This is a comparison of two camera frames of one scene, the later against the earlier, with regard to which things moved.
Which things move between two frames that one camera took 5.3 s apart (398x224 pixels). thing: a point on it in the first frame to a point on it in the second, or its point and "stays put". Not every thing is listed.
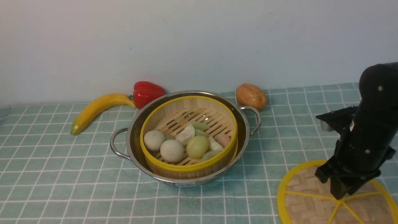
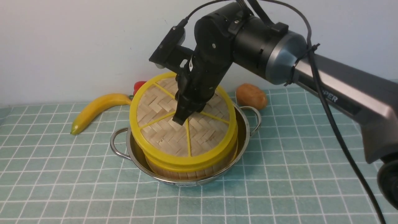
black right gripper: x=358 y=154 to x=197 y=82
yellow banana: x=110 y=100 stays put
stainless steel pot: x=125 y=143 stays put
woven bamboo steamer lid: x=302 y=199 to x=206 y=138
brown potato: x=247 y=95 stays put
